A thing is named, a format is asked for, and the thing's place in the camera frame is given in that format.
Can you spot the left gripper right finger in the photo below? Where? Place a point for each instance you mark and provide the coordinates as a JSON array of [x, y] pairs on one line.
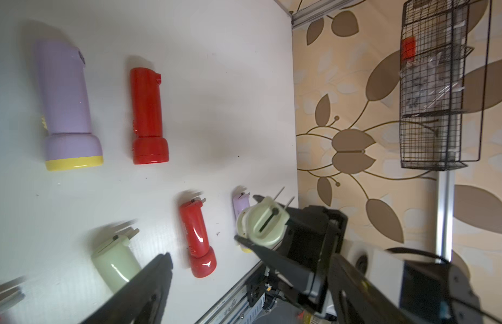
[[356, 299]]

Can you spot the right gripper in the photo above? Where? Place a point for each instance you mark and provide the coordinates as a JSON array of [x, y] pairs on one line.
[[313, 235]]

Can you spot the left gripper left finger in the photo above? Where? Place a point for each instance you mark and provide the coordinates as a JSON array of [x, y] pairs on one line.
[[143, 299]]

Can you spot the green flashlight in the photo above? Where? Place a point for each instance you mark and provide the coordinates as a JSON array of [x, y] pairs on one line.
[[265, 222], [115, 261]]

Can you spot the red flashlight back row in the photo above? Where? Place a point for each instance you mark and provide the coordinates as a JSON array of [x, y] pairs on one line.
[[149, 145]]

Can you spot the purple flashlight back row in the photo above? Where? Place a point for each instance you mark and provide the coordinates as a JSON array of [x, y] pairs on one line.
[[70, 143]]

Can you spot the green flashlight front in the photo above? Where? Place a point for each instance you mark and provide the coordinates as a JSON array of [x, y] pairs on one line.
[[115, 261]]

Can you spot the red flashlight front middle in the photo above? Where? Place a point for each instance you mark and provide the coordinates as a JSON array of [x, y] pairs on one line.
[[203, 261]]

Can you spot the purple flashlight front right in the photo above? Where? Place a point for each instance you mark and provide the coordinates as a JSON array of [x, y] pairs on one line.
[[241, 201]]

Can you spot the red flashlight front left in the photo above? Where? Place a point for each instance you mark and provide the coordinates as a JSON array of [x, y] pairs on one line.
[[11, 294]]

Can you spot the red item in basket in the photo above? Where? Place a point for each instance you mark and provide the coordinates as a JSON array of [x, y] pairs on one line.
[[408, 49]]

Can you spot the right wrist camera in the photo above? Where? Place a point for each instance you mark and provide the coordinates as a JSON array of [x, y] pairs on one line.
[[412, 280]]

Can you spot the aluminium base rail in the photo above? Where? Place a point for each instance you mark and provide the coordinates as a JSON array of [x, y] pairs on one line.
[[252, 296]]

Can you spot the black wire basket right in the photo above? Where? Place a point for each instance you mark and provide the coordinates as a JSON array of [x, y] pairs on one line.
[[433, 85]]

